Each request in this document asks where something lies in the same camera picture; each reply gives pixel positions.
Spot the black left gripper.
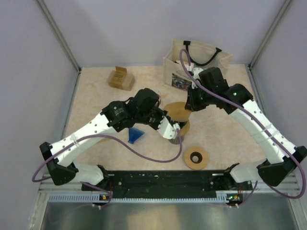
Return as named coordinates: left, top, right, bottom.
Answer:
left=137, top=106, right=171, bottom=133

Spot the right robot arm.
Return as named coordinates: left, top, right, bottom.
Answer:
left=185, top=67, right=307, bottom=190

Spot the wooden ring stand front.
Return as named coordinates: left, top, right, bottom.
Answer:
left=184, top=146, right=210, bottom=170

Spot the brown paper coffee filter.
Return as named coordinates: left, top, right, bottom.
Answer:
left=164, top=102, right=191, bottom=122

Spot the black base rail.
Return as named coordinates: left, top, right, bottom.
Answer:
left=81, top=170, right=252, bottom=199

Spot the cream canvas tote bag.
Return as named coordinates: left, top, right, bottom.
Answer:
left=163, top=39, right=233, bottom=91

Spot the brown cardboard box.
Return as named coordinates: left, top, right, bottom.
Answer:
left=107, top=66, right=135, bottom=91

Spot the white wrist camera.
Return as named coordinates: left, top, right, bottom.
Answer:
left=157, top=116, right=180, bottom=140
left=189, top=68, right=203, bottom=79

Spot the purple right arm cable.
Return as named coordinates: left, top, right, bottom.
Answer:
left=179, top=49, right=307, bottom=209

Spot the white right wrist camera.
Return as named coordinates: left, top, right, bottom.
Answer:
left=189, top=68, right=203, bottom=79

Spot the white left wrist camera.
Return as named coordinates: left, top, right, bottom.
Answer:
left=157, top=116, right=180, bottom=140

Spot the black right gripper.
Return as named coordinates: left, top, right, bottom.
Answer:
left=185, top=82, right=215, bottom=112

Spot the smoked glass carafe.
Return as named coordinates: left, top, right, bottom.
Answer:
left=169, top=136, right=185, bottom=145

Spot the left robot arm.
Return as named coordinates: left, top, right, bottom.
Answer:
left=40, top=88, right=180, bottom=190

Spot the brown paper filter stack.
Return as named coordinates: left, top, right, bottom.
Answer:
left=97, top=138, right=111, bottom=143

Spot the wooden dripper ring stand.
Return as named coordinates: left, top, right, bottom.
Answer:
left=180, top=121, right=190, bottom=136

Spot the blue glass dripper left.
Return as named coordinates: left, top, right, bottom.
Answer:
left=128, top=127, right=144, bottom=144

